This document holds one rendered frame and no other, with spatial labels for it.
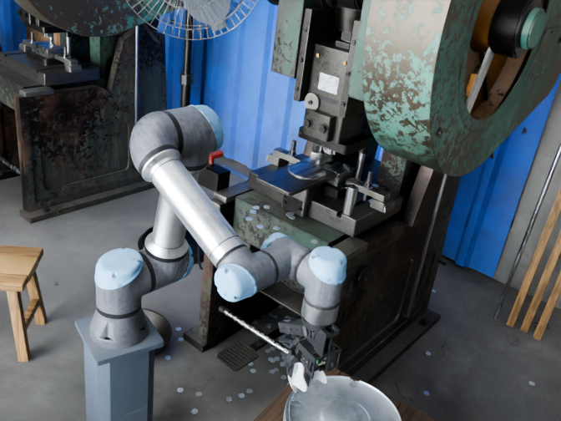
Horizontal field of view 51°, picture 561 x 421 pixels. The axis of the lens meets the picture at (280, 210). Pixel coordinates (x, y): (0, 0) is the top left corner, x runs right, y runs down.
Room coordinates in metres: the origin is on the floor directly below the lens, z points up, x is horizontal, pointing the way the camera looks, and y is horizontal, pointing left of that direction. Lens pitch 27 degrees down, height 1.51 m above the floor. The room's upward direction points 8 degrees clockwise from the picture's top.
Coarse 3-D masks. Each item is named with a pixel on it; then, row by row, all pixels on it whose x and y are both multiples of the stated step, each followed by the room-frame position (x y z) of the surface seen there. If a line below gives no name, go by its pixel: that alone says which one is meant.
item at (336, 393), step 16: (320, 384) 1.21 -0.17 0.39; (336, 384) 1.22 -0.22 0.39; (368, 384) 1.23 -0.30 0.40; (304, 400) 1.15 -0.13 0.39; (320, 400) 1.16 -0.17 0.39; (336, 400) 1.16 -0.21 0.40; (352, 400) 1.17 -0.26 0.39; (368, 400) 1.18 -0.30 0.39; (384, 400) 1.19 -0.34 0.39; (304, 416) 1.09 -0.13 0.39; (320, 416) 1.10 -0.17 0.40; (336, 416) 1.10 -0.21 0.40; (352, 416) 1.11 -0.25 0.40; (368, 416) 1.12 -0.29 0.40; (384, 416) 1.13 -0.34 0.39
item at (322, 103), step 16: (320, 48) 1.82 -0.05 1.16; (336, 48) 1.79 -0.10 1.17; (320, 64) 1.81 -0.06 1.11; (336, 64) 1.78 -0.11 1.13; (320, 80) 1.80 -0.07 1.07; (336, 80) 1.77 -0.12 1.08; (320, 96) 1.80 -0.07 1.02; (336, 96) 1.76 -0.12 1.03; (320, 112) 1.78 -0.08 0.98; (336, 112) 1.76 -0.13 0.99; (304, 128) 1.79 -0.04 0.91; (320, 128) 1.74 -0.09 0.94; (336, 128) 1.75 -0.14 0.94; (352, 128) 1.80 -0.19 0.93
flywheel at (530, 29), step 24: (504, 0) 1.54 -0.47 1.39; (528, 0) 1.52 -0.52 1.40; (480, 24) 1.54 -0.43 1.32; (504, 24) 1.51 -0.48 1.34; (528, 24) 1.51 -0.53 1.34; (480, 48) 1.57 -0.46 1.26; (504, 48) 1.52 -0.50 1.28; (528, 48) 1.53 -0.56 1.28; (480, 72) 1.54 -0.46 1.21; (504, 72) 1.80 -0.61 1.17; (480, 96) 1.72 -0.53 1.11; (504, 96) 1.75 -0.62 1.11
